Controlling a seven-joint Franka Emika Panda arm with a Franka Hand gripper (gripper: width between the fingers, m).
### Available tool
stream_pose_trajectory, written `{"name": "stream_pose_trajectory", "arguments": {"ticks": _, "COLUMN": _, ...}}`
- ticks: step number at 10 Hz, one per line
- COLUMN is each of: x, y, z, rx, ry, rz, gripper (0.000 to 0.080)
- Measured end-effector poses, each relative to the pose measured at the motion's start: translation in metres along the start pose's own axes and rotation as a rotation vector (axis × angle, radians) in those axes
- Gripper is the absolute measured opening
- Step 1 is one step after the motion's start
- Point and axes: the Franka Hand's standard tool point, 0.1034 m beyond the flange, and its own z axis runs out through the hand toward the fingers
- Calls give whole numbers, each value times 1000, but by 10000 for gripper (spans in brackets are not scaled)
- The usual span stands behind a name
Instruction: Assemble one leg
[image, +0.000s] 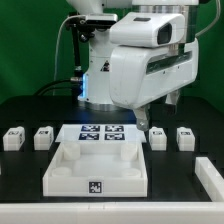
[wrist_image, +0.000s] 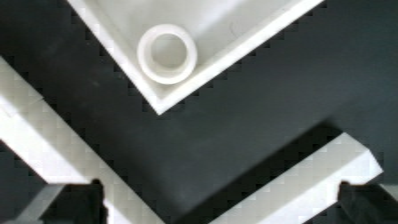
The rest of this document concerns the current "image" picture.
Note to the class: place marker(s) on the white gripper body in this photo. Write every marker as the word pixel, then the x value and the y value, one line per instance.
pixel 139 76

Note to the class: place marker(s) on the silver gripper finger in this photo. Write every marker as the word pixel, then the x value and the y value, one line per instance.
pixel 142 118
pixel 173 97

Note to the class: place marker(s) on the white square table top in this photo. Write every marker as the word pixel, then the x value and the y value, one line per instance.
pixel 97 170

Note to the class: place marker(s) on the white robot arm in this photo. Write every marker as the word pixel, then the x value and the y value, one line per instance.
pixel 95 85

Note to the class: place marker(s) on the white marker tag sheet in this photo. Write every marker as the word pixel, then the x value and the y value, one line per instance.
pixel 100 132

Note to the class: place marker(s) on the white L-shaped obstacle fence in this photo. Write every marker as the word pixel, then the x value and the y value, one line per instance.
pixel 210 179

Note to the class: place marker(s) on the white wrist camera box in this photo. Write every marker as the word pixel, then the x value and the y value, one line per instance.
pixel 149 30

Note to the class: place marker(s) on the black camera on stand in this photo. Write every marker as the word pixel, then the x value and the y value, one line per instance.
pixel 85 25

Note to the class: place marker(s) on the white front rail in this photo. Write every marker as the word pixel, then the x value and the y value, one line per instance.
pixel 113 213

